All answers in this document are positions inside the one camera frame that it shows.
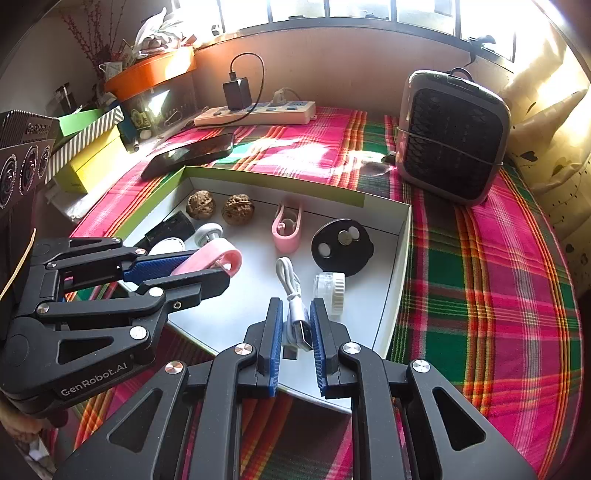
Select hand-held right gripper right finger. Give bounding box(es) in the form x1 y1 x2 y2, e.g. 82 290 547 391
310 298 539 480

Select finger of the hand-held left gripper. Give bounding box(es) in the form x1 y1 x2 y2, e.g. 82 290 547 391
4 268 230 382
28 237 200 303

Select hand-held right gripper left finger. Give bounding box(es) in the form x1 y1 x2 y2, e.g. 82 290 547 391
54 298 284 480

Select white disc green-base stand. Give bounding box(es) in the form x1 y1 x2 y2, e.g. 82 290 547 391
148 237 186 256

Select pink curved massager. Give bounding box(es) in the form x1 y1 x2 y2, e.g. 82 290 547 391
172 244 243 278

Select black clear plastic light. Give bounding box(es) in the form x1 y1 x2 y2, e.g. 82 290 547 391
145 212 197 246

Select grey mushroom-shaped knob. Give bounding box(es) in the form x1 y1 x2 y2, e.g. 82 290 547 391
194 224 225 251

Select white ribbed round container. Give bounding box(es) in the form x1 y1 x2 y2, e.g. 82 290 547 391
314 272 346 318

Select white USB cable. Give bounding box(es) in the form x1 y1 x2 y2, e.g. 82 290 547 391
276 257 315 354

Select green and white cardboard box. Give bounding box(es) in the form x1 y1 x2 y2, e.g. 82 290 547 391
115 166 413 414

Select brown walnut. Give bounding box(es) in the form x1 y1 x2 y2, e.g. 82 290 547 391
222 194 254 227
186 191 217 220

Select pink U-shaped clip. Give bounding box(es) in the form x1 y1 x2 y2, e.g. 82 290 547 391
271 200 304 254

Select black oval three-hole disc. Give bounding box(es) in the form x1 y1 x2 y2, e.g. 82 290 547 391
311 218 374 278

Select person's left hand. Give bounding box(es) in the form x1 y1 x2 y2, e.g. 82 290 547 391
0 399 44 444

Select white side shelf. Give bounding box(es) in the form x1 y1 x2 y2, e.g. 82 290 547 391
44 180 93 222

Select black smartphone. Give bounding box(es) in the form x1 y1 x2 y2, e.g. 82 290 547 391
141 133 235 180

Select striped gift box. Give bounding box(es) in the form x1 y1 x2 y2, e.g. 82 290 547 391
48 105 126 178

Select green patterned tin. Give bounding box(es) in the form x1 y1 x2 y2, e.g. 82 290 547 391
129 108 155 132

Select green carton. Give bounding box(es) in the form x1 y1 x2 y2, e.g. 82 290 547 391
55 108 109 139

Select beige power strip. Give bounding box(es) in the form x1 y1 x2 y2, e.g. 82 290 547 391
193 99 317 127

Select black charger adapter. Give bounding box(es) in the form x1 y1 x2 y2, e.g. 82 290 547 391
222 78 252 112

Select dark glass jar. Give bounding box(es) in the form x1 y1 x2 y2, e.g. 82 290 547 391
53 83 77 116

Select orange tray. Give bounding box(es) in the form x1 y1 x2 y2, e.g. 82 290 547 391
104 46 197 102

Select small printed cartons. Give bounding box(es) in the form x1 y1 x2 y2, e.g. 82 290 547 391
99 39 139 81

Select red berry branches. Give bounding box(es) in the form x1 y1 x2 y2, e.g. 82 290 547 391
62 9 116 70

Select white plastic bag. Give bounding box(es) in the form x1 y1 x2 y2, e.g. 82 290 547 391
134 7 195 51

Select small grey fan heater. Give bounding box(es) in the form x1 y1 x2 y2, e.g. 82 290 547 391
396 69 512 206

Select barred window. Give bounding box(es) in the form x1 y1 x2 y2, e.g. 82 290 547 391
171 0 522 61

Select cream heart-print curtain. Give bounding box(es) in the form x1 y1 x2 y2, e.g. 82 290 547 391
499 0 591 241

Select black charger cable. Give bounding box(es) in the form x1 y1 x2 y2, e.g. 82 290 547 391
228 53 266 125

